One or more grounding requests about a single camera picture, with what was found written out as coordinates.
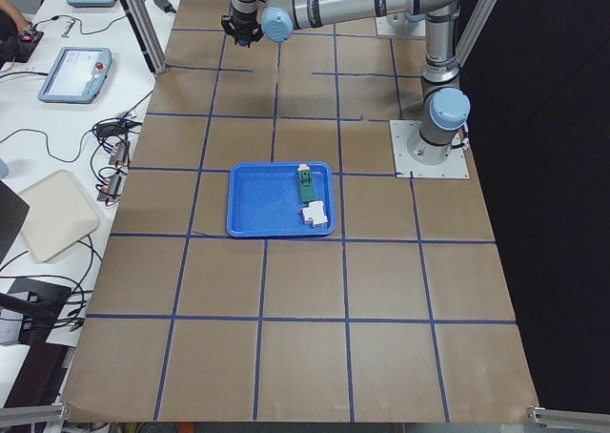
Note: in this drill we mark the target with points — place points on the beige plastic tray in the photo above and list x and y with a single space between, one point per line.
60 214

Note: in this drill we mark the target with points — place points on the black power adapter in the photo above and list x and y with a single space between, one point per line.
165 6

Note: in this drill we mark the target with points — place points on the aluminium frame post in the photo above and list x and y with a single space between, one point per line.
146 37

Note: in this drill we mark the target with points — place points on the near blue teach pendant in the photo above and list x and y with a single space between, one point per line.
76 76

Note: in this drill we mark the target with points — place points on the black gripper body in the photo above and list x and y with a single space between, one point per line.
242 27

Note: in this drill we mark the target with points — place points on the green terminal block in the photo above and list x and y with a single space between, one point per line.
306 186

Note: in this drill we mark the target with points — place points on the white relay module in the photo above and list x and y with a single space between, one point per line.
314 214

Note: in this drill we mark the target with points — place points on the blue plastic tray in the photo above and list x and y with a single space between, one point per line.
264 202

